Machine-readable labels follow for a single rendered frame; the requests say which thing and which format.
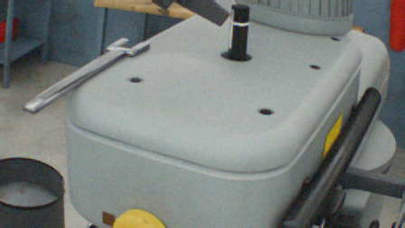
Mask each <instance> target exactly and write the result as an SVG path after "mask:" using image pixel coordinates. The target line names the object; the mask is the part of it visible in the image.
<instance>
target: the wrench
mask: <svg viewBox="0 0 405 228"><path fill-rule="evenodd" d="M125 46H127V39H124V38H122V39H120V40H119V41H117V42H114V43H112V44H111V45H110V46H109V47H108V48H107V50H106V53H104V54H103V55H101V56H100V57H98V59H95V60H94V61H92V62H90V63H89V64H87V65H85V66H83V67H81V68H80V69H78V70H77V71H75V72H73V73H72V74H71V75H69V76H68V77H67V78H64V79H62V80H61V81H59V82H58V83H55V84H54V85H53V86H51V87H50V88H49V89H48V90H46V91H45V92H42V93H41V94H40V95H38V96H37V97H34V98H33V99H32V100H29V101H28V102H27V103H26V104H24V106H23V110H24V111H26V112H30V113H32V114H34V115H35V114H36V113H37V112H40V111H41V110H42V109H45V108H46V107H47V106H48V105H50V104H52V103H53V102H54V101H56V100H57V99H58V98H59V97H62V96H63V95H65V94H66V93H67V92H70V91H71V90H72V89H74V88H75V87H78V86H79V85H80V84H82V83H83V82H84V81H86V80H88V79H89V78H91V77H92V76H94V75H96V74H98V73H99V72H101V71H102V70H104V69H105V68H107V67H108V66H110V65H111V64H113V63H115V62H116V61H119V60H121V59H122V58H124V57H125V56H127V57H130V58H131V57H135V56H137V55H139V54H140V53H142V52H144V51H145V50H148V49H149V46H150V43H147V42H143V43H139V44H138V45H136V46H135V47H133V48H132V49H128V48H125Z"/></svg>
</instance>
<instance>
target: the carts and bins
mask: <svg viewBox="0 0 405 228"><path fill-rule="evenodd" d="M63 183H64V184H65V181H64V179H63V177H62V175H61V174H60V173H59V171H57V170H56V169H55V168H54V167H53V166H50V165H48V164H46V163H44V162H42V161H39V160H36V159H31V158H24V157H9V158H5V159H1V160H0V228H65V220H64V217H65V214H64V193H65V188H64V185H63Z"/></svg>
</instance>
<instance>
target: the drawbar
mask: <svg viewBox="0 0 405 228"><path fill-rule="evenodd" d="M232 9H233V10H234V17H233V22H234V23H237V24H245V23H248V22H249V21H250V20H249V15H250V7H248V6H246V5H240V4H236V5H232V8H231V11H232ZM248 28H249V26H248V25H244V26H241V25H235V24H233V25H232V39H231V48H230V44H229V50H228V58H227V59H228V60H232V61H236V62H245V61H246V55H247V50H246V48H247V41H248Z"/></svg>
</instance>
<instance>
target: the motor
mask: <svg viewBox="0 0 405 228"><path fill-rule="evenodd" d="M236 2H237V4H240V5H246V6H248V7H250V15H249V19H250V20H252V21H254V22H257V23H259V24H263V25H266V26H270V27H274V28H278V29H281V30H284V31H289V32H294V33H305V34H309V35H319V36H334V35H335V36H337V35H343V34H347V33H349V32H351V31H352V29H353V0H236Z"/></svg>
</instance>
